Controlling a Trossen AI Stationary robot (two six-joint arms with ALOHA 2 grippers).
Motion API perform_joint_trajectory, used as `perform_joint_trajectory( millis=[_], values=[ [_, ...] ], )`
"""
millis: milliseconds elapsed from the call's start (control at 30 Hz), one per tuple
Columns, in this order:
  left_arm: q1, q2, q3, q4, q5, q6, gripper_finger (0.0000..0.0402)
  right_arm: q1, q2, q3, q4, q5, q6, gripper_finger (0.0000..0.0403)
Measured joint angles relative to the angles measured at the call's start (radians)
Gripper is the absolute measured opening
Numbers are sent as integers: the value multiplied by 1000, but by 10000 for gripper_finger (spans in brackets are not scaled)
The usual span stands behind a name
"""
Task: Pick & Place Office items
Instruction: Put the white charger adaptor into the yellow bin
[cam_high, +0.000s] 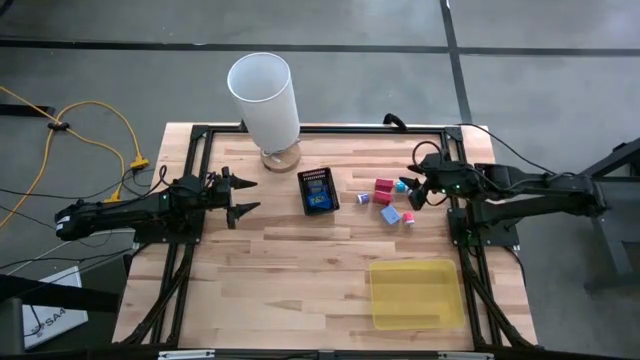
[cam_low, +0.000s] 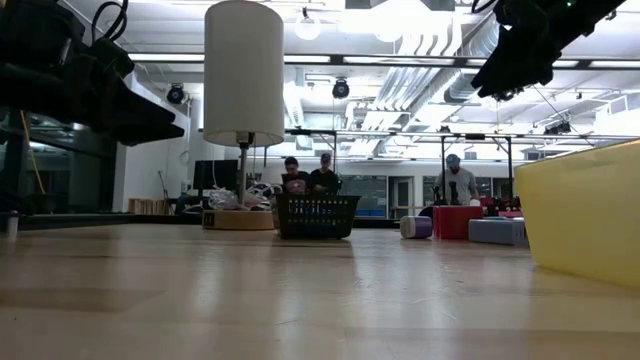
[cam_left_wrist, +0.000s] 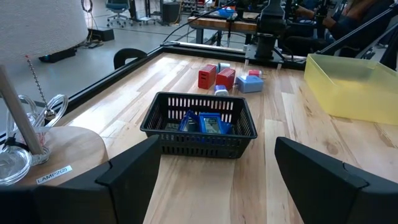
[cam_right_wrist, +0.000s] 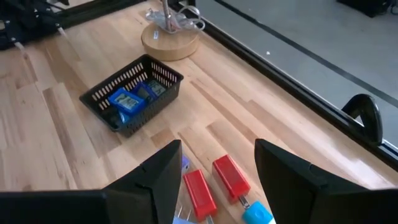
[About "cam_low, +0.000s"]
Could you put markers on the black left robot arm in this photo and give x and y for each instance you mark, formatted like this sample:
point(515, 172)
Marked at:
point(30, 50)

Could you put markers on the black plastic basket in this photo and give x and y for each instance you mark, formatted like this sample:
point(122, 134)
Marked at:
point(317, 225)

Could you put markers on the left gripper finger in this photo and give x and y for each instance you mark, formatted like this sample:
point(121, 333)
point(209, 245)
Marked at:
point(135, 110)
point(150, 134)

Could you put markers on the light blue box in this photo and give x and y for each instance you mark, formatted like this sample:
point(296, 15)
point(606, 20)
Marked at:
point(497, 232)

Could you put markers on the ceiling light strip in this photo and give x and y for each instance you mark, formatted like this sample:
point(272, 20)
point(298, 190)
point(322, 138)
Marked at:
point(165, 57)

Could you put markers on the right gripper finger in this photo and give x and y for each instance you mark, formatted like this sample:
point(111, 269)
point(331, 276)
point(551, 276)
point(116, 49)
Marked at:
point(527, 72)
point(492, 77)

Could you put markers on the black monitor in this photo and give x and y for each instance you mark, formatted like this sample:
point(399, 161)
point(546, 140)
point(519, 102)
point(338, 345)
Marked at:
point(215, 175)

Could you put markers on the white shade wooden base lamp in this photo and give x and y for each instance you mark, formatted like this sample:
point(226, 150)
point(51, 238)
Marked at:
point(244, 75)

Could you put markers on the black aluminium table frame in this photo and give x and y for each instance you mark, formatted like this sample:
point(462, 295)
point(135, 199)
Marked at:
point(75, 219)

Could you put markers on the silver ventilation duct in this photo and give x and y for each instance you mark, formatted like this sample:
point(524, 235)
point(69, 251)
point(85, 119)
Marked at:
point(470, 55)

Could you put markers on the purple tape roll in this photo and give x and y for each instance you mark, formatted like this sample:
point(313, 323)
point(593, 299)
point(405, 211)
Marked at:
point(417, 227)

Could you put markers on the person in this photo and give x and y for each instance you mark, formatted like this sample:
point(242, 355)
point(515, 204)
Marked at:
point(325, 175)
point(457, 180)
point(296, 177)

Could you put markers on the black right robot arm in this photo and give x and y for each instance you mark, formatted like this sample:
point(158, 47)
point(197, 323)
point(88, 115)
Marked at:
point(585, 15)

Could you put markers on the red box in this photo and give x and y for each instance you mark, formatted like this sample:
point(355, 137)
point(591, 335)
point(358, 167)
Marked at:
point(455, 222)

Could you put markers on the white plastic bag pile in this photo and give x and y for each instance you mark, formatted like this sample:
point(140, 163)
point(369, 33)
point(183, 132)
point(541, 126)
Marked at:
point(225, 199)

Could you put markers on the yellow translucent plastic tray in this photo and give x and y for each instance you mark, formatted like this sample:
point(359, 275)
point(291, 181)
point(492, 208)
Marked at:
point(585, 215)

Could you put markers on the black background rig frame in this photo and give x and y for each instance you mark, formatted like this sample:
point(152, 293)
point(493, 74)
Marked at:
point(400, 135)

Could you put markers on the wooden crate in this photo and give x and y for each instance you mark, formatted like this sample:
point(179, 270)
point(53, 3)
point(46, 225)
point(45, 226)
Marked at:
point(147, 206)

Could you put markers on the glass door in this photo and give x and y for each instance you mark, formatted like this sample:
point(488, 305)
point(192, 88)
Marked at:
point(401, 197)

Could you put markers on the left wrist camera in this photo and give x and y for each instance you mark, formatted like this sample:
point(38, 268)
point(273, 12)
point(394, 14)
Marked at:
point(112, 57)

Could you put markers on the white globe ceiling lamp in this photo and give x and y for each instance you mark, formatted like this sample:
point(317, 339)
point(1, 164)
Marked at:
point(307, 27)

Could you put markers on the small white cylinder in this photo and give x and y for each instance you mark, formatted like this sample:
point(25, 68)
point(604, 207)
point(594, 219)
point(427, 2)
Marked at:
point(12, 225)

